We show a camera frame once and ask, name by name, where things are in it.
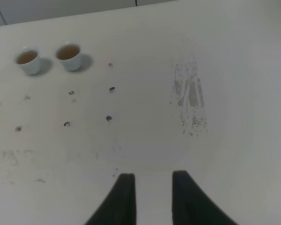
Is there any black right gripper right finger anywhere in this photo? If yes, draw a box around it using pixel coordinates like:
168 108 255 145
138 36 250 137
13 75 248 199
171 171 236 225

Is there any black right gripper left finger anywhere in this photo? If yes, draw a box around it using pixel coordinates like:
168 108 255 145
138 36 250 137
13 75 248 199
86 173 137 225

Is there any right pale blue teacup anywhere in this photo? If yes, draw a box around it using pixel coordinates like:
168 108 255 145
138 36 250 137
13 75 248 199
55 42 82 72

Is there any pale blue teacup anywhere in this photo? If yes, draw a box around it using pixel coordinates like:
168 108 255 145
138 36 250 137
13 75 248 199
14 46 41 75
55 42 82 72

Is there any left pale blue teacup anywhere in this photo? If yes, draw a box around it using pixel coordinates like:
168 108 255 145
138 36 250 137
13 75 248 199
14 46 41 75

